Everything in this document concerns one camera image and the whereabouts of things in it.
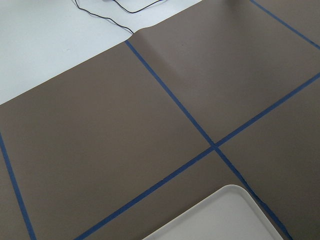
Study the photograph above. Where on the cream serving tray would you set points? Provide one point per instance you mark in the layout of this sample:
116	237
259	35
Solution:
230	213

